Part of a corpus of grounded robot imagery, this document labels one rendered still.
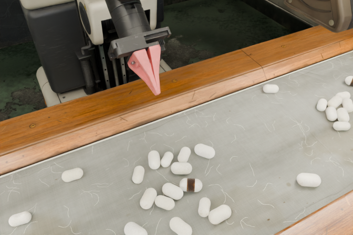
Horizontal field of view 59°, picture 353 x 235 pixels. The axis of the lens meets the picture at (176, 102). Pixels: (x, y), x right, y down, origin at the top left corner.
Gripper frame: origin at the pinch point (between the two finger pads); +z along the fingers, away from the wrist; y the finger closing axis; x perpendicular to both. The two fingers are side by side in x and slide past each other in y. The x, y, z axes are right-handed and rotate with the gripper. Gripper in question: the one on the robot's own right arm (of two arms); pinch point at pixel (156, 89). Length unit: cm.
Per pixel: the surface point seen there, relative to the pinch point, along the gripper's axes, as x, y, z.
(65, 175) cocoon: 5.9, -18.0, 8.1
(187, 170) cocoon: 0.9, 0.4, 14.6
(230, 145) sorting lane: 3.6, 10.9, 13.9
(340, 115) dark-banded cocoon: -0.7, 33.9, 16.6
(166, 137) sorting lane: 8.3, 1.2, 8.2
